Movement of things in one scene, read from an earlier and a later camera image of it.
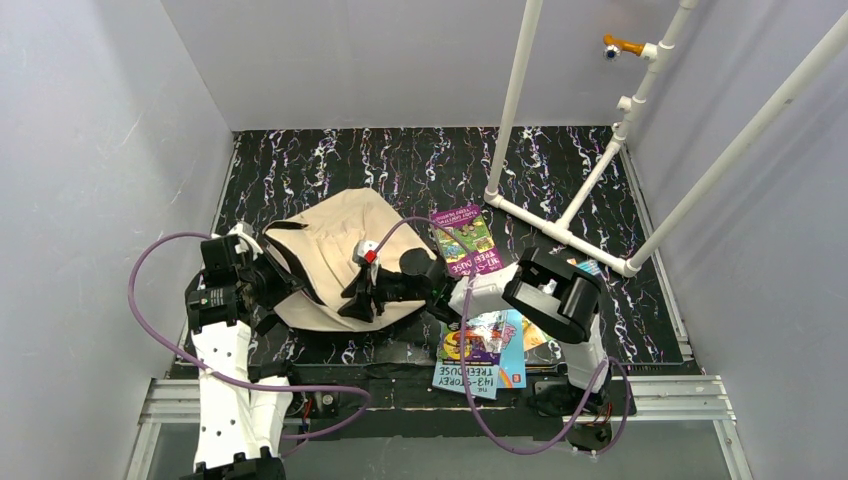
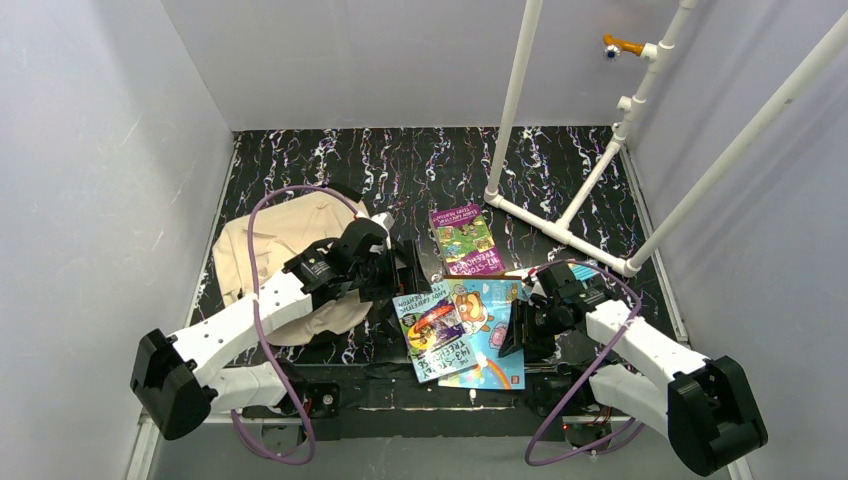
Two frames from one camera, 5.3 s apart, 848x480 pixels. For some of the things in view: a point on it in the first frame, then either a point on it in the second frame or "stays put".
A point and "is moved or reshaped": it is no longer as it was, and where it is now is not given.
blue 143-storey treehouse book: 484,342 to 434,332
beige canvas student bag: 309,260 is moved or reshaped
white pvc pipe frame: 655,56 stays put
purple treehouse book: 468,224 stays put
